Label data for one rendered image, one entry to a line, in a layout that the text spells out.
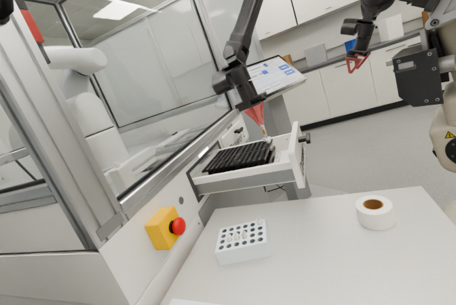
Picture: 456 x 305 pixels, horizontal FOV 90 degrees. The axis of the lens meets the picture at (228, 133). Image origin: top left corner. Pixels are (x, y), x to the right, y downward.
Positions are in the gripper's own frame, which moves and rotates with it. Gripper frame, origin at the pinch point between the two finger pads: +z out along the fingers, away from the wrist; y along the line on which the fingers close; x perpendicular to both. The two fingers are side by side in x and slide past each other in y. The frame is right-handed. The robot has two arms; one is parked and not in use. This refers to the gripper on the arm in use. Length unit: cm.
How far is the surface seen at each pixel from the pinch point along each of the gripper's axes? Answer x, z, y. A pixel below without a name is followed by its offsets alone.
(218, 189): -17.3, 12.0, -15.5
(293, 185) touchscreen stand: 87, 71, -27
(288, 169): -15.9, 11.7, 7.7
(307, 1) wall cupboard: 319, -85, 26
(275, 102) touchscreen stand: 91, 6, -16
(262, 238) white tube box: -32.5, 19.2, 1.0
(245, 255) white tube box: -35.4, 20.9, -3.4
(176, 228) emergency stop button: -39.1, 9.0, -14.5
